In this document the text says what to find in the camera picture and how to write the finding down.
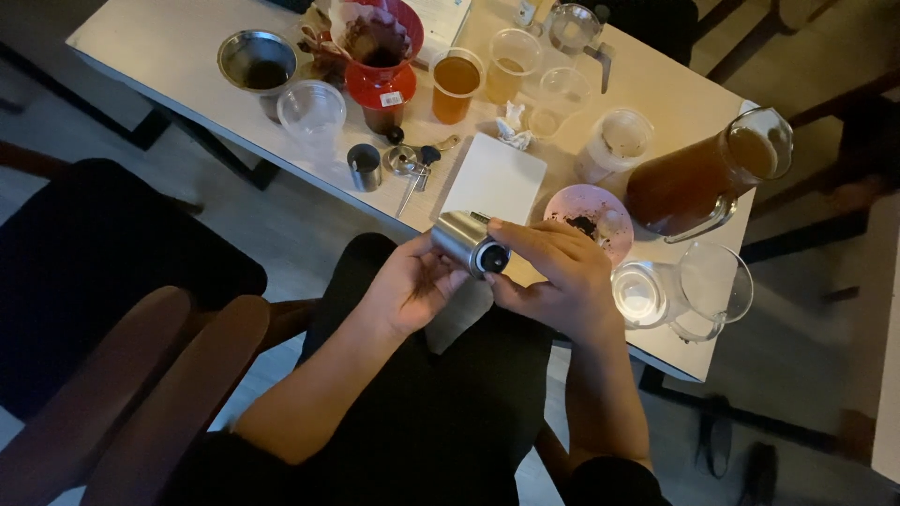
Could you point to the small glass bottle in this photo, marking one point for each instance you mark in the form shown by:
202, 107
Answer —
531, 12

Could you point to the person's black clothing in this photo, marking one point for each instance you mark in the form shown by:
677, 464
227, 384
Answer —
429, 400

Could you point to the clear glass cup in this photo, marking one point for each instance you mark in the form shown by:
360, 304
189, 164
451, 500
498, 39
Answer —
638, 295

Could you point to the pink plate with coffee grounds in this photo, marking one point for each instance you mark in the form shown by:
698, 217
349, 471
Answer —
597, 214

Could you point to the empty clear plastic cup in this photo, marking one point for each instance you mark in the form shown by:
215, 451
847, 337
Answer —
559, 98

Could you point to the person's right hand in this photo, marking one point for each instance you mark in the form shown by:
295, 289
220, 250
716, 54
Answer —
562, 281

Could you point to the used paper coffee filter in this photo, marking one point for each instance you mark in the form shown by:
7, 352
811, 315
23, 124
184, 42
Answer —
369, 31

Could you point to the white book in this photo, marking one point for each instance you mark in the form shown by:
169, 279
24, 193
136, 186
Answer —
439, 21

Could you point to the white digital scale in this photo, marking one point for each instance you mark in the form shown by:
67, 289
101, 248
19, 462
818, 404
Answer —
496, 179

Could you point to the glass pitcher of brown tea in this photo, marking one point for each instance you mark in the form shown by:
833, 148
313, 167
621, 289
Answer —
703, 179

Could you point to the red coffee dripper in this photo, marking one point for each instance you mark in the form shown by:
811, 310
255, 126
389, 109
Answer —
385, 77

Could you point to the plastic cup of amber tea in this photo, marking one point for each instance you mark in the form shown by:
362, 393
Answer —
455, 84

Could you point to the empty glass carafe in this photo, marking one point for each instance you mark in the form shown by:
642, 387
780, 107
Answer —
703, 288

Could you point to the person's left hand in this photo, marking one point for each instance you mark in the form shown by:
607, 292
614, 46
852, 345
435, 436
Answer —
411, 292

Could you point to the wooden chair with dark seat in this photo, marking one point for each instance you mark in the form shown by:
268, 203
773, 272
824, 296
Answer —
119, 323

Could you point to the stainless steel bowl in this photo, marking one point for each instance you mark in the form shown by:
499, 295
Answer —
257, 63

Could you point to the silver coffee grinder body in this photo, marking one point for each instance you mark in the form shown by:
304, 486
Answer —
465, 242

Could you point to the white lidded jar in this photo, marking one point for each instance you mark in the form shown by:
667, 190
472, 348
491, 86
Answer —
612, 147

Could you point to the crumpled white tissue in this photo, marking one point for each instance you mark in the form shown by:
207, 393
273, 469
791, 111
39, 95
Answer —
513, 126

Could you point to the plastic cup of pale tea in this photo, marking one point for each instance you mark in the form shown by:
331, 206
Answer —
512, 64

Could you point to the small steel grinder cup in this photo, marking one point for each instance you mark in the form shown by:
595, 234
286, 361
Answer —
364, 167

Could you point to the black shoe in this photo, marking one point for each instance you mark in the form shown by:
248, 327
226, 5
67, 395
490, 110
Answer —
714, 436
758, 474

